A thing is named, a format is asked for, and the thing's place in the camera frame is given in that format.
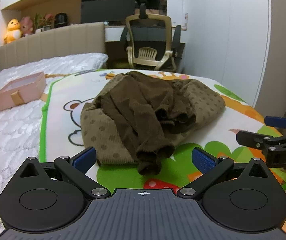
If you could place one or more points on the yellow chick plush toy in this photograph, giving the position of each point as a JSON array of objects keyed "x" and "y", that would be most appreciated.
[{"x": 12, "y": 31}]

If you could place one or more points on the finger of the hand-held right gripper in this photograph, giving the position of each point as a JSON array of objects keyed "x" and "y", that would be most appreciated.
[
  {"x": 249, "y": 138},
  {"x": 278, "y": 122}
]

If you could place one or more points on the brown knit sweater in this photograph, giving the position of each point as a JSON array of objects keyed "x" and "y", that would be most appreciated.
[{"x": 133, "y": 110}]

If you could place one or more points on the beige mesh office chair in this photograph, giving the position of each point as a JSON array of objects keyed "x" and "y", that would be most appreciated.
[{"x": 148, "y": 37}]

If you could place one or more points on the pink plush toy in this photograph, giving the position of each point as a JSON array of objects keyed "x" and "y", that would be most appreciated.
[{"x": 27, "y": 27}]

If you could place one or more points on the cartoon animal printed mat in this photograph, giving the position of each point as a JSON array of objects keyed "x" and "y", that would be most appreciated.
[{"x": 65, "y": 87}]

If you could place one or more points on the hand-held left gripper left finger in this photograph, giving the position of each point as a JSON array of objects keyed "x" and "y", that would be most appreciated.
[{"x": 84, "y": 158}]

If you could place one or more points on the green round stool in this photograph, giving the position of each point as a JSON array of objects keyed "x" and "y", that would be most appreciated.
[{"x": 119, "y": 63}]

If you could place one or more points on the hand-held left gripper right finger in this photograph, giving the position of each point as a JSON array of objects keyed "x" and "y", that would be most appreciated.
[{"x": 204, "y": 160}]

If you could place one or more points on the white desk calendar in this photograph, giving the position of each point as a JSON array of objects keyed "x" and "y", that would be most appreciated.
[{"x": 185, "y": 21}]

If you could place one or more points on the pink gift box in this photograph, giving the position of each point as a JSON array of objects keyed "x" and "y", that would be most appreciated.
[{"x": 30, "y": 87}]

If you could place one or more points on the black kitchen appliance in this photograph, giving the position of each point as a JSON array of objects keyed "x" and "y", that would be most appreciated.
[{"x": 61, "y": 20}]

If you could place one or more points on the white quilted mattress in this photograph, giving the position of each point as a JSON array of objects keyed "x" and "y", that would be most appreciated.
[{"x": 12, "y": 135}]

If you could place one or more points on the white cabinet box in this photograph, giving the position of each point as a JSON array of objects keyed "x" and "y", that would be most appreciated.
[{"x": 175, "y": 10}]

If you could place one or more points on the black computer monitor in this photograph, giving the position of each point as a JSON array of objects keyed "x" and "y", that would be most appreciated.
[{"x": 103, "y": 7}]

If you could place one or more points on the white desk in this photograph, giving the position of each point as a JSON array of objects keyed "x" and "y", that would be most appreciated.
[{"x": 113, "y": 33}]

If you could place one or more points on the beige padded headboard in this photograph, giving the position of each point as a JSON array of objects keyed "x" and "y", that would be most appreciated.
[{"x": 52, "y": 42}]

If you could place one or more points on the potted plant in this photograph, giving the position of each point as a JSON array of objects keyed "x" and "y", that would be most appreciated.
[{"x": 44, "y": 20}]

